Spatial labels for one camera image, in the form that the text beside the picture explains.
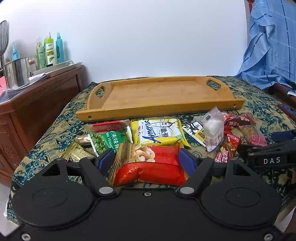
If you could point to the small dark red candy packet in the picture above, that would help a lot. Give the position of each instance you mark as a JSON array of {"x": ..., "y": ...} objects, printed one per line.
[{"x": 238, "y": 120}]

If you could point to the clear white candy packet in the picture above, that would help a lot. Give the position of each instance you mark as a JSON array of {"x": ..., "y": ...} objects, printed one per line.
[{"x": 213, "y": 125}]

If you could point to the black white snack packet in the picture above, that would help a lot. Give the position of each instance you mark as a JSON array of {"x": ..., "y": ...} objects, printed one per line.
[{"x": 196, "y": 131}]

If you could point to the pale green bottle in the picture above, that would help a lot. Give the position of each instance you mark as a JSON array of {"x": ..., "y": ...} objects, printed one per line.
[{"x": 41, "y": 55}]

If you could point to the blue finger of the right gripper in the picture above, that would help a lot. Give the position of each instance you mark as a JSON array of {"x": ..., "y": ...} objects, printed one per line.
[{"x": 283, "y": 136}]

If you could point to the stainless steel mug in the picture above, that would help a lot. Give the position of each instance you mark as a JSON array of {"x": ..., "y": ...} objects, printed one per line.
[{"x": 16, "y": 73}]

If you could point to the red label clear cracker packet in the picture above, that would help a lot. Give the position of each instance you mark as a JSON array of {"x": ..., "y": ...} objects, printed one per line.
[{"x": 107, "y": 126}]

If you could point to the bamboo serving tray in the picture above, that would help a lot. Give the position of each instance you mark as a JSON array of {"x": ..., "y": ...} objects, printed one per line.
[{"x": 157, "y": 96}]

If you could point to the electric fly swatter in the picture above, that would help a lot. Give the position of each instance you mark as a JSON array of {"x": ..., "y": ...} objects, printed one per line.
[{"x": 4, "y": 40}]

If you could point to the pink clear snack packet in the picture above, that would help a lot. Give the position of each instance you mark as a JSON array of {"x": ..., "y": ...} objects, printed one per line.
[{"x": 253, "y": 135}]

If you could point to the lime green spray bottle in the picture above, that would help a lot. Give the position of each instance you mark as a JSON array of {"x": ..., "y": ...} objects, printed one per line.
[{"x": 50, "y": 50}]

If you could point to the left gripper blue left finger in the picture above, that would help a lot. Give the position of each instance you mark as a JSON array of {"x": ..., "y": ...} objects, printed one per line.
[{"x": 93, "y": 171}]

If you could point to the yellow white biscuit packet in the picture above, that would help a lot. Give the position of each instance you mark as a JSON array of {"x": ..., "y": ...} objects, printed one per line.
[{"x": 158, "y": 132}]

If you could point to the dark wooden cabinet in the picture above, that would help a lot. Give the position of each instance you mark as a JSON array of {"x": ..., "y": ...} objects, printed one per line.
[{"x": 27, "y": 116}]

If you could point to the teal spray bottle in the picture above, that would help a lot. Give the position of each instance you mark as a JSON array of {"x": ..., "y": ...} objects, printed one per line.
[{"x": 59, "y": 49}]

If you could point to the gold foil snack packet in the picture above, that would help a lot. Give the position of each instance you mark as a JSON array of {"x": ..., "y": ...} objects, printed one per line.
[{"x": 79, "y": 148}]

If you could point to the dark red chocolate bar packet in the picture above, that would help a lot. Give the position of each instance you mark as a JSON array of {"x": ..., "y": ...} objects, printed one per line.
[{"x": 228, "y": 148}]

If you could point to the small blue spray bottle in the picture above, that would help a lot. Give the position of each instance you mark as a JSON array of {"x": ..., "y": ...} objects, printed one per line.
[{"x": 15, "y": 53}]

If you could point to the white plastic tray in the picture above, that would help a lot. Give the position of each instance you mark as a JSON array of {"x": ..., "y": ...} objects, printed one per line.
[{"x": 56, "y": 67}]

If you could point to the patterned green gold tablecloth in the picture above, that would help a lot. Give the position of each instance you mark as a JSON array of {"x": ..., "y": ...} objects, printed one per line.
[{"x": 258, "y": 104}]

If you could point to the green peas snack packet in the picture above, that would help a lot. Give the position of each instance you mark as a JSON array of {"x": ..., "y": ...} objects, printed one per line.
[{"x": 109, "y": 140}]

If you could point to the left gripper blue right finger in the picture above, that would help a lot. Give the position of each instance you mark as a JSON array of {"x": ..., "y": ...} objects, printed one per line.
[{"x": 199, "y": 171}]

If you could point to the red nut snack packet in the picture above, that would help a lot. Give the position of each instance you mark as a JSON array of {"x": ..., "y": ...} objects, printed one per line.
[{"x": 148, "y": 164}]

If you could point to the clear glass jar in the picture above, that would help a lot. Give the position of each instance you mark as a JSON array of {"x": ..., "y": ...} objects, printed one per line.
[{"x": 32, "y": 64}]

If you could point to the stack of white papers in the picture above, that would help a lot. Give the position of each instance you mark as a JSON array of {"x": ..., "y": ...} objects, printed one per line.
[{"x": 9, "y": 93}]

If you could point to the blue plaid shirt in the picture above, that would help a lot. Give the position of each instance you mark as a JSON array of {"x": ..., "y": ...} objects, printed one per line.
[{"x": 270, "y": 55}]

